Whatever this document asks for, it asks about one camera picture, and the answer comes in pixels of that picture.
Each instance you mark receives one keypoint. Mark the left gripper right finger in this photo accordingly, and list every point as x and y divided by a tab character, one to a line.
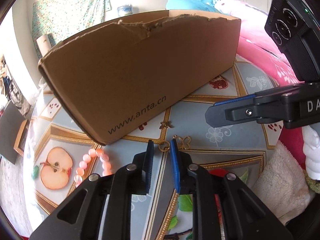
223	207

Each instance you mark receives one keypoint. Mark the pink floral quilt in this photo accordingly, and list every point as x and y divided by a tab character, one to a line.
258	48

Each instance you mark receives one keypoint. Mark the white fleece garment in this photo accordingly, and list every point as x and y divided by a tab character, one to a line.
282	186

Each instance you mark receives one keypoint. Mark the right white gloved hand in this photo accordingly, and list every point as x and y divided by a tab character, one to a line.
311	149

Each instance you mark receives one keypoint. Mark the fruit pattern tablecloth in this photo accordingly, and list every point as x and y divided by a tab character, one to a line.
55	147

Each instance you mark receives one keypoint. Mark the brown cardboard box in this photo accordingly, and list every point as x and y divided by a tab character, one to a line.
114	76

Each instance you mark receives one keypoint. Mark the blue rolled blanket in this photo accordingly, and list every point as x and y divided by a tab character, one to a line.
204	5

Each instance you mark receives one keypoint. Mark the blue water dispenser bottle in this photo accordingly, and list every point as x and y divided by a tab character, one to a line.
124	10

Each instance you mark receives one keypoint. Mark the small wooden stool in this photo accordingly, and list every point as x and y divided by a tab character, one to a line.
21	137

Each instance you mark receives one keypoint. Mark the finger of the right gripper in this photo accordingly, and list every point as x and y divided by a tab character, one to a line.
260	93
236	113

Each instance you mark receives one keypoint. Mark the green floral wall cloth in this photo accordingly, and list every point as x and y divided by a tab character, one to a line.
60	19

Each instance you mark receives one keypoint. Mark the beige cardboard tube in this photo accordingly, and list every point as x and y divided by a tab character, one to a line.
45	43

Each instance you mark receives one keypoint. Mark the gold butterfly earring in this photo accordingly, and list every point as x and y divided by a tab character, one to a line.
183	143

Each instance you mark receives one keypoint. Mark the dark grey cabinet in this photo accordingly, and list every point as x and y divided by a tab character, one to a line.
10	123

